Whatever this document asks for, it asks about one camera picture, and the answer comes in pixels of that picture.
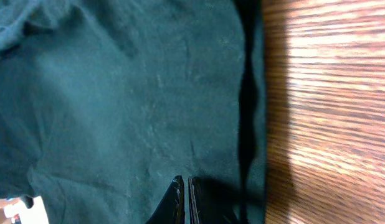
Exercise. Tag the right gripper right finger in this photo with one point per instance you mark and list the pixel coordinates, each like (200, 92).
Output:
(211, 201)

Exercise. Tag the black shorts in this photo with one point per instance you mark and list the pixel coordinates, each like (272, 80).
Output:
(103, 103)

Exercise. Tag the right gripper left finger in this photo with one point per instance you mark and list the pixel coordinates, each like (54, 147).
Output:
(171, 209)

